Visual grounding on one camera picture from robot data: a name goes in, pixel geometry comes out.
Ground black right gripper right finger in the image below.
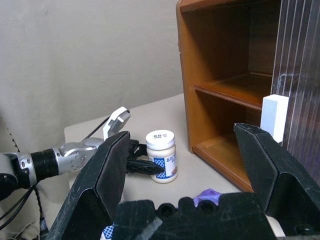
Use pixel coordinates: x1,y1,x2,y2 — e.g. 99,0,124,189
233,122,320,227

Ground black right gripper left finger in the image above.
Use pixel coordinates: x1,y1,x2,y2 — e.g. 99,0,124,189
46,130,132,240

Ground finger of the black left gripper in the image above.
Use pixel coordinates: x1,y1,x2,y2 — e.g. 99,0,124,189
126,159,166,176

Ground white bottle with blue label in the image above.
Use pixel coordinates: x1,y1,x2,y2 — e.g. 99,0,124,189
145,129,179,185
101,223,116,240

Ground purple tissue package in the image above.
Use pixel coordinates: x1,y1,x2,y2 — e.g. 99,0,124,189
193,188,222,207

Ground brown wooden cabinet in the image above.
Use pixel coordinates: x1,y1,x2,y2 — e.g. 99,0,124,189
175,0,320,193

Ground ribbed clear cabinet door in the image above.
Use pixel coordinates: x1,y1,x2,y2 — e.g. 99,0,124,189
271,0,320,166

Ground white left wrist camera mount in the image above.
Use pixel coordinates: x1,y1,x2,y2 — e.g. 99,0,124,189
102,106,131,141

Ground white door handle block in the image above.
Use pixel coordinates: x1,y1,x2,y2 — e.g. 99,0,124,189
259,94,290,143

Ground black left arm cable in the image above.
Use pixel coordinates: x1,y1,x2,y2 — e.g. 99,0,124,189
0,115,112,230

